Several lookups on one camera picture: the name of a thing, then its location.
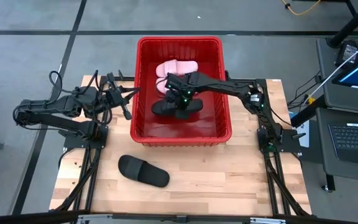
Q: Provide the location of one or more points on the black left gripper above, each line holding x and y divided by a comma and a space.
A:
112, 99

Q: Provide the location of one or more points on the pink slide sandal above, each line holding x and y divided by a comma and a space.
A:
179, 67
162, 85

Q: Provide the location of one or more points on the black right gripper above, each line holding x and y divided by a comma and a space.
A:
180, 90

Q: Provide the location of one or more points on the black slide sandal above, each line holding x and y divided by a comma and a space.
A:
162, 108
145, 172

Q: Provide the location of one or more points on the black power adapter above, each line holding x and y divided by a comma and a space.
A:
348, 51

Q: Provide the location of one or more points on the black pole stand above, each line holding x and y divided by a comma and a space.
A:
350, 26

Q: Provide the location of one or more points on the white paper sheet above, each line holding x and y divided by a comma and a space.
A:
304, 137

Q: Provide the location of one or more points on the thin white rod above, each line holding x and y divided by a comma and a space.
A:
322, 84

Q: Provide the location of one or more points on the grey computer cart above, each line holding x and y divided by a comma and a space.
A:
326, 90

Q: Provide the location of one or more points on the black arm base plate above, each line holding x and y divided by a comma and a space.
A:
291, 143
73, 140

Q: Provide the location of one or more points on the silver aluminium bar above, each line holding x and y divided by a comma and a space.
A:
95, 217
267, 221

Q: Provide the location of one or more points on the black aluminium frame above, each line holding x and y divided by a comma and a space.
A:
26, 218

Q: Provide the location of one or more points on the red plastic bin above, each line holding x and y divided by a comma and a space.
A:
182, 130

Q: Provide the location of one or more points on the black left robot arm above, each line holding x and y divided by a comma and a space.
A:
57, 123

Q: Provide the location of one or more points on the black laptop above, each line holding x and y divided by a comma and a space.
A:
353, 140

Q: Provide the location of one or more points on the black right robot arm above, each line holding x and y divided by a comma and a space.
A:
228, 85

